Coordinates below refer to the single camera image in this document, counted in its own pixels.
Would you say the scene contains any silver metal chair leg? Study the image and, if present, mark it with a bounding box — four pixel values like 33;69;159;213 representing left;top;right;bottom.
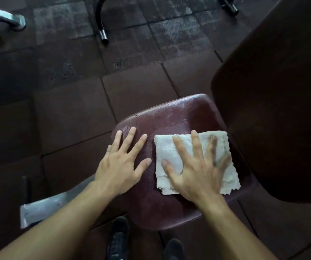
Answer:
20;174;96;229

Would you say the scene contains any black curved chrome-tipped leg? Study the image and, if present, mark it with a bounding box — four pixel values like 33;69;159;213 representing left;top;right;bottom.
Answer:
95;0;110;46

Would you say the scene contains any person's black right shoe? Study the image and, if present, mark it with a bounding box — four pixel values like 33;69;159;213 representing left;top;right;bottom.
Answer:
163;238;185;260

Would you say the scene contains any person's left hand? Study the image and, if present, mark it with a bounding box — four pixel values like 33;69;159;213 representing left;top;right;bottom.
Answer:
94;127;153;198

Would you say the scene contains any dark red plastic chair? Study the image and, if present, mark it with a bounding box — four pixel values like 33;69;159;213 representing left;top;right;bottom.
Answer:
111;0;311;231

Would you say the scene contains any person's black left shoe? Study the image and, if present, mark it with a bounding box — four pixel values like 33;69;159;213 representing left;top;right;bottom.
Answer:
106;216;130;260

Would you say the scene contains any person's left forearm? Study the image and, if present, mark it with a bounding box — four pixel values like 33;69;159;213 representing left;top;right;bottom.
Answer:
0;181;118;260

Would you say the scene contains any curved chrome furniture leg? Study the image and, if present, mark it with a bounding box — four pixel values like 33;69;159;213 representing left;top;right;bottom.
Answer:
0;8;26;32

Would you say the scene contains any black metal furniture leg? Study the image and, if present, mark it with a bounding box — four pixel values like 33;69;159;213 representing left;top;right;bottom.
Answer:
218;0;240;17

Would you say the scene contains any white cleaning cloth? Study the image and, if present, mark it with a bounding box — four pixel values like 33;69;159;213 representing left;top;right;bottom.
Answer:
154;130;241;195

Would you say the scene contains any person's right forearm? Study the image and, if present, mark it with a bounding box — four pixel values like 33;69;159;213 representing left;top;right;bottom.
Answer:
198;196;278;260

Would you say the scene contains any person's right hand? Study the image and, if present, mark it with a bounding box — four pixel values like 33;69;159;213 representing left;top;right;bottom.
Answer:
161;130;232;207

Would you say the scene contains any person's black shoe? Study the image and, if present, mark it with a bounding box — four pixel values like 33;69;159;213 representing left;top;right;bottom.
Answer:
163;238;185;260
106;216;130;260

